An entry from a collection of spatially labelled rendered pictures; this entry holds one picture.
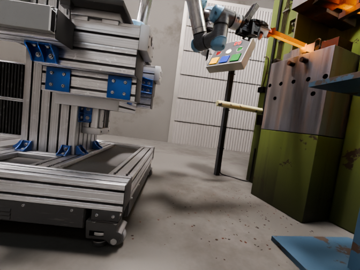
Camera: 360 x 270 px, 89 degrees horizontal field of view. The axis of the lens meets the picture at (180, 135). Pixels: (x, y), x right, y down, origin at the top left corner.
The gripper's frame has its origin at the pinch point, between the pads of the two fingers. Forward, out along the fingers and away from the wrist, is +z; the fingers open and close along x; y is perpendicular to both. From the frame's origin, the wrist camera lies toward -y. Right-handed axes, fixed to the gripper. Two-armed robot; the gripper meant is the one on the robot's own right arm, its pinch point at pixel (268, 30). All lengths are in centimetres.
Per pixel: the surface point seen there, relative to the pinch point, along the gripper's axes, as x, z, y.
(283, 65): -5.7, 21.8, 12.5
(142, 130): -283, -14, 84
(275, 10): -40, 41, -45
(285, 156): 6, 22, 68
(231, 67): -47.5, 11.8, 6.6
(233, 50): -51, 14, -9
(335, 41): 18.3, 27.7, 4.5
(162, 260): 31, -56, 101
